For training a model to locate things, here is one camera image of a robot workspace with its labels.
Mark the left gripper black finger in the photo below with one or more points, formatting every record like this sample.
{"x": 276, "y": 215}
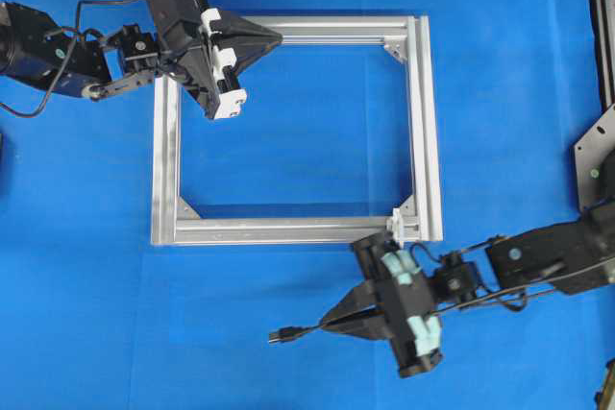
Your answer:
{"x": 249, "y": 49}
{"x": 238, "y": 29}

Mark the right black taped gripper body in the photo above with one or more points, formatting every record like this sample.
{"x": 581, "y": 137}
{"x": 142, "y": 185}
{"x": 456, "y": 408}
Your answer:
{"x": 406, "y": 301}

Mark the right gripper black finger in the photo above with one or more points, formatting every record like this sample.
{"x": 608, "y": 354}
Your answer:
{"x": 369, "y": 324}
{"x": 358, "y": 306}

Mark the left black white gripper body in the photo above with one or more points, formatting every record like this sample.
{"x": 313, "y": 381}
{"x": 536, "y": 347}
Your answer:
{"x": 188, "y": 31}

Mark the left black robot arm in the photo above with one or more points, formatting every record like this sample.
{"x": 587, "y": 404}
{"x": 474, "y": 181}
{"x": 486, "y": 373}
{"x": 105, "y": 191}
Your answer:
{"x": 76, "y": 62}

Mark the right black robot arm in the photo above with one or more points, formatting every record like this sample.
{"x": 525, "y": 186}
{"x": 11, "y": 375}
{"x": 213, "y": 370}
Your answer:
{"x": 572, "y": 257}

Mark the yellowish object bottom right corner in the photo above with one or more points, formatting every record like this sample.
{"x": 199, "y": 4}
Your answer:
{"x": 604, "y": 398}

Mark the white plastic string loop clip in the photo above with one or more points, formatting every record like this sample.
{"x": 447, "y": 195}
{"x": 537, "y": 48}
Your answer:
{"x": 404, "y": 226}

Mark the square aluminium extrusion frame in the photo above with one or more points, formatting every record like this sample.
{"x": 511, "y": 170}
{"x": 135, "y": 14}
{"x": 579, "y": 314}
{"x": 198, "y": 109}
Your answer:
{"x": 408, "y": 40}

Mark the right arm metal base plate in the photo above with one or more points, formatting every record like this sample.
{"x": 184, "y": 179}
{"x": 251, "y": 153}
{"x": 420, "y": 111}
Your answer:
{"x": 590, "y": 151}

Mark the black metal rail right edge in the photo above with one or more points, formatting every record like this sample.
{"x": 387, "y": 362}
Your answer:
{"x": 602, "y": 18}

